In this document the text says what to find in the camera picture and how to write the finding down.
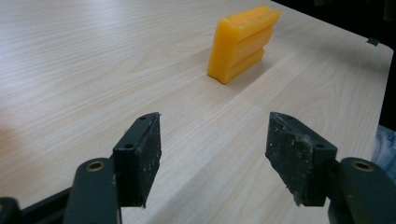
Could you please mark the dark green tape piece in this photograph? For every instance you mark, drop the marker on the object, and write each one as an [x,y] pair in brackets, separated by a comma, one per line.
[373,41]

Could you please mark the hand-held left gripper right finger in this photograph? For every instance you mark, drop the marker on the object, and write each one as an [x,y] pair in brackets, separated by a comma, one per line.
[295,161]

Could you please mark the blue white cloth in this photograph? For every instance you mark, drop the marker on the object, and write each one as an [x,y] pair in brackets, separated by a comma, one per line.
[385,149]

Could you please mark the yellow soap bar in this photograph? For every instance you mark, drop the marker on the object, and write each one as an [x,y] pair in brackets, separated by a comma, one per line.
[239,43]

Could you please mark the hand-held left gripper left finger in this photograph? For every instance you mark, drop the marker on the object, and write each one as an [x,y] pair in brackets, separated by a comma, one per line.
[137,161]

